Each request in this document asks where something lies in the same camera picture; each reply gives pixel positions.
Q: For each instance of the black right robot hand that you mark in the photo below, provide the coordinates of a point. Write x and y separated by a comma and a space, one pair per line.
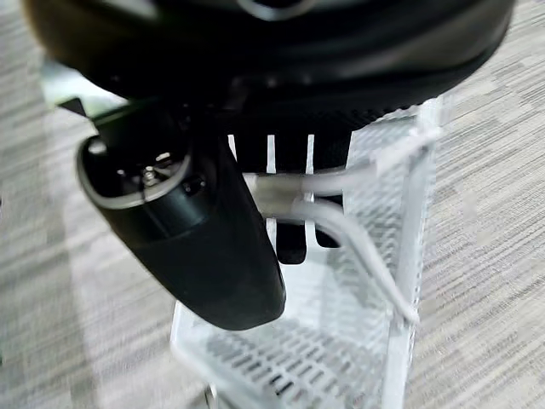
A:
221, 76

